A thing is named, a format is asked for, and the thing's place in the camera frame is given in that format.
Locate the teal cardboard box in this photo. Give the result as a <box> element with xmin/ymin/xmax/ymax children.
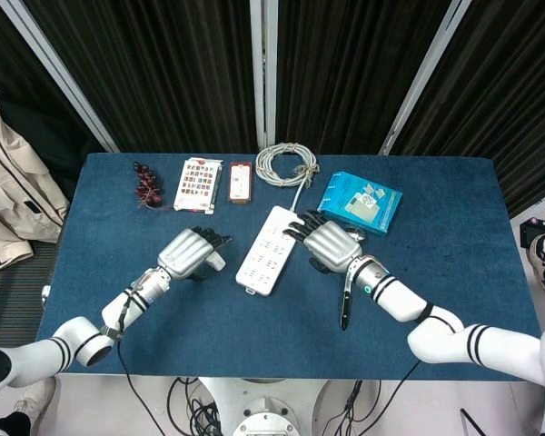
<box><xmin>316</xmin><ymin>171</ymin><xmax>403</xmax><ymax>238</ymax></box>

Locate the red box white insert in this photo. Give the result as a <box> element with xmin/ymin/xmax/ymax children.
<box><xmin>228</xmin><ymin>162</ymin><xmax>254</xmax><ymax>203</ymax></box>

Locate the beige jacket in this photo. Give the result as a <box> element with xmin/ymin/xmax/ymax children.
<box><xmin>0</xmin><ymin>84</ymin><xmax>70</xmax><ymax>273</ymax></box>

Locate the dark red grape bunch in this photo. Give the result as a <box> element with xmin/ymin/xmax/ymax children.
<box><xmin>131</xmin><ymin>161</ymin><xmax>173</xmax><ymax>211</ymax></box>

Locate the black floor cable bundle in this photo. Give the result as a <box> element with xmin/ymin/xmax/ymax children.
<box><xmin>167</xmin><ymin>376</ymin><xmax>231</xmax><ymax>436</ymax></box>

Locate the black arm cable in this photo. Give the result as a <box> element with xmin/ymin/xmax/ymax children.
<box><xmin>388</xmin><ymin>302</ymin><xmax>465</xmax><ymax>399</ymax></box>
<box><xmin>97</xmin><ymin>272</ymin><xmax>149</xmax><ymax>436</ymax></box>

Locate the sticker sheet package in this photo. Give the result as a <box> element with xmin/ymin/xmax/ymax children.
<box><xmin>173</xmin><ymin>156</ymin><xmax>223</xmax><ymax>215</ymax></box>

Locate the white power strip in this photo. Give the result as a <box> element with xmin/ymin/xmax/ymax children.
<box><xmin>234</xmin><ymin>205</ymin><xmax>306</xmax><ymax>297</ymax></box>

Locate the white frame post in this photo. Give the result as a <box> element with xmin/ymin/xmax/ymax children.
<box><xmin>249</xmin><ymin>0</ymin><xmax>278</xmax><ymax>154</ymax></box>
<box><xmin>379</xmin><ymin>0</ymin><xmax>473</xmax><ymax>156</ymax></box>
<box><xmin>0</xmin><ymin>0</ymin><xmax>119</xmax><ymax>154</ymax></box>

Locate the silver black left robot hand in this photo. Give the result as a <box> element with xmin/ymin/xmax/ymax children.
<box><xmin>157</xmin><ymin>226</ymin><xmax>233</xmax><ymax>281</ymax></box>

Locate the dark pleated curtain panel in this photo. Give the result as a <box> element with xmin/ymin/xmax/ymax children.
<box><xmin>275</xmin><ymin>0</ymin><xmax>453</xmax><ymax>155</ymax></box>
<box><xmin>390</xmin><ymin>0</ymin><xmax>545</xmax><ymax>219</ymax></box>
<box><xmin>0</xmin><ymin>0</ymin><xmax>101</xmax><ymax>201</ymax></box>
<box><xmin>25</xmin><ymin>0</ymin><xmax>260</xmax><ymax>154</ymax></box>

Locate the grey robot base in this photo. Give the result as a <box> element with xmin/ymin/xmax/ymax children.
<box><xmin>197</xmin><ymin>376</ymin><xmax>328</xmax><ymax>436</ymax></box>

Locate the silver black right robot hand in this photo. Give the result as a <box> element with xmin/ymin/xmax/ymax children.
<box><xmin>283</xmin><ymin>209</ymin><xmax>363</xmax><ymax>273</ymax></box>

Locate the coiled white power cable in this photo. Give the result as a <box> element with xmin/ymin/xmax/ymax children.
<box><xmin>255</xmin><ymin>143</ymin><xmax>322</xmax><ymax>214</ymax></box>

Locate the blue table cloth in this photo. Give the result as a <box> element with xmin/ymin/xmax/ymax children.
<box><xmin>35</xmin><ymin>153</ymin><xmax>541</xmax><ymax>382</ymax></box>

